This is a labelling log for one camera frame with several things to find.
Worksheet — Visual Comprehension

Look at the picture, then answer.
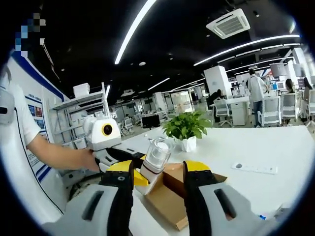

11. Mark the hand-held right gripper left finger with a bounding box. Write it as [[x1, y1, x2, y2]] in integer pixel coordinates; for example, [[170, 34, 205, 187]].
[[40, 159, 135, 236]]

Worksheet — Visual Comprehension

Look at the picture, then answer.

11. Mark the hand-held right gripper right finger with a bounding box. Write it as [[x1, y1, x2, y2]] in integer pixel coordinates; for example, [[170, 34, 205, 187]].
[[182, 160, 274, 236]]

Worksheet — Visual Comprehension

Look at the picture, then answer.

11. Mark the brown cardboard shoe box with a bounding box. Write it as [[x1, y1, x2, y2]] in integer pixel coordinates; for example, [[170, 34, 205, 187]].
[[142, 163, 228, 232]]

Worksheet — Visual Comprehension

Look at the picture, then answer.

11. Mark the white bottle clear cap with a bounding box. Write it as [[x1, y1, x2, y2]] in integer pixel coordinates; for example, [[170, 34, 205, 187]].
[[139, 137, 174, 189]]

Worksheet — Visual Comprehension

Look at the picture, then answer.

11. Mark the person's left hand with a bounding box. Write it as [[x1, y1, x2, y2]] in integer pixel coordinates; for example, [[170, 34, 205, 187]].
[[73, 148, 101, 173]]

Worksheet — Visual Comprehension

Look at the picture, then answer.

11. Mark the metal storage rack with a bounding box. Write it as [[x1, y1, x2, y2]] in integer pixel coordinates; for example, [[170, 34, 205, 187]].
[[50, 82, 111, 150]]

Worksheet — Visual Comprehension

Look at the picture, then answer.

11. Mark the black desktop monitor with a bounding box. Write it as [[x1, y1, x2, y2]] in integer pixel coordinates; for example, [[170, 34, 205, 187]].
[[142, 115, 160, 129]]

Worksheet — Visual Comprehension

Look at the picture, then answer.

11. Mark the stack of white storage bins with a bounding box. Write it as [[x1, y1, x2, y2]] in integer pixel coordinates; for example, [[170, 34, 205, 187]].
[[73, 83, 91, 98]]

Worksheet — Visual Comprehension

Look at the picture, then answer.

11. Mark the white blue display board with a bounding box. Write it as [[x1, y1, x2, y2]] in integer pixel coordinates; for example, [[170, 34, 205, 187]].
[[9, 50, 68, 217]]

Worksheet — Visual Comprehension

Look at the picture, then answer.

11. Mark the white power strip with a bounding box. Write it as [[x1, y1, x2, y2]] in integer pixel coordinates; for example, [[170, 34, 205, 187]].
[[231, 161, 278, 175]]

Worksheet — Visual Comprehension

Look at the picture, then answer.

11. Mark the green plant in white pot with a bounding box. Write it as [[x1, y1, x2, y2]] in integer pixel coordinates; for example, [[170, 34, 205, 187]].
[[162, 110, 214, 152]]

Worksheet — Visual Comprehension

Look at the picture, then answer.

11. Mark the person's white shirt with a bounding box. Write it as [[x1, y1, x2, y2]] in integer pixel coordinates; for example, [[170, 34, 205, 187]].
[[0, 71, 42, 153]]

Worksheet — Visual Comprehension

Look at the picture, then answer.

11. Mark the ceiling light strip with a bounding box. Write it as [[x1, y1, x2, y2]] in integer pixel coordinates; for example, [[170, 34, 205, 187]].
[[114, 0, 158, 65], [147, 77, 170, 91], [193, 34, 301, 66]]

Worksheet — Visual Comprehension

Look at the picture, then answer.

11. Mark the white office chair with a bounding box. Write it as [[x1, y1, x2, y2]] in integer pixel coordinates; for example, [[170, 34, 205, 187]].
[[307, 89, 315, 116], [257, 96, 281, 127], [213, 98, 233, 126], [282, 93, 297, 123]]

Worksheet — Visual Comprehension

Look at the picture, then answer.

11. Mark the white office desk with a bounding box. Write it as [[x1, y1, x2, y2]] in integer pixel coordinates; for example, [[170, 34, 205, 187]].
[[222, 95, 283, 126]]

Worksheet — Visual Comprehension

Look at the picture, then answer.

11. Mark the grey chest device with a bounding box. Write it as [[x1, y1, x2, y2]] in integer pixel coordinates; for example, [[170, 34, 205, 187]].
[[0, 88, 15, 125]]

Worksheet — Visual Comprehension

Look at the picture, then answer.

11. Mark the hanging dark monitor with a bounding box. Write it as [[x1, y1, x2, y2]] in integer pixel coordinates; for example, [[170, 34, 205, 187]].
[[292, 63, 308, 77], [269, 63, 287, 77]]

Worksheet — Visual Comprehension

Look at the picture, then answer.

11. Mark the ceiling air conditioner vent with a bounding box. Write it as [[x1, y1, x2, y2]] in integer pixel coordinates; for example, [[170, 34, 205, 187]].
[[206, 8, 251, 40]]

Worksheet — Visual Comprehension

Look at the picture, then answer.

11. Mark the black cable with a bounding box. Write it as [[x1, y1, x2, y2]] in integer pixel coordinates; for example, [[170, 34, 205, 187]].
[[14, 107, 65, 215]]

